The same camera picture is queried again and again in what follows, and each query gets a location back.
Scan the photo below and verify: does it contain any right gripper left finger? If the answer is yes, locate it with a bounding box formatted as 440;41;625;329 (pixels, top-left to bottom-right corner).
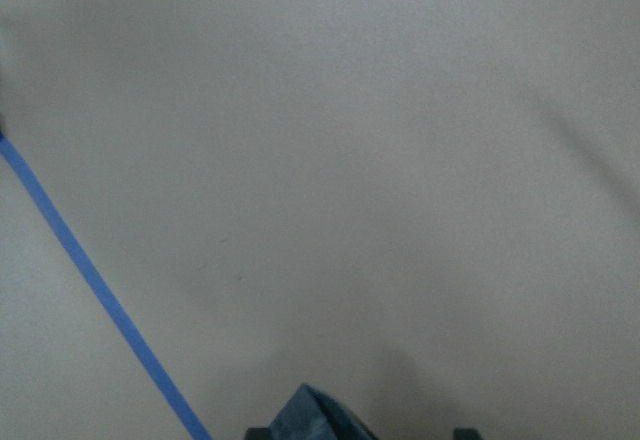
244;427;274;440

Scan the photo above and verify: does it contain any black graphic t-shirt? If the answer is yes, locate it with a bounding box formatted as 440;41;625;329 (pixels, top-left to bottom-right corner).
268;384;377;440

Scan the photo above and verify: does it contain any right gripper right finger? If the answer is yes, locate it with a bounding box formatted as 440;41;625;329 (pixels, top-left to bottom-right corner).
452;428;476;440

